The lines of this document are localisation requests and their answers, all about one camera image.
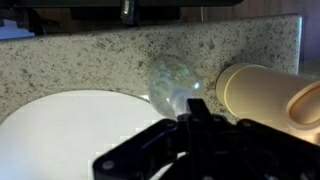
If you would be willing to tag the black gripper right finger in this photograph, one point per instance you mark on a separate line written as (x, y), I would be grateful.
(260, 150)

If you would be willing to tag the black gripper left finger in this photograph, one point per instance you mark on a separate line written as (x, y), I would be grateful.
(146, 146)

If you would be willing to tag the clear pump bottle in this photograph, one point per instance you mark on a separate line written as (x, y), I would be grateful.
(170, 83)

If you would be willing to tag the cream insulated water bottle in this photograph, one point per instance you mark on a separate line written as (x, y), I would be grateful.
(260, 96)

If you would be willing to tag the white sink basin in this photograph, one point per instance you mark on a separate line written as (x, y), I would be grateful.
(66, 133)

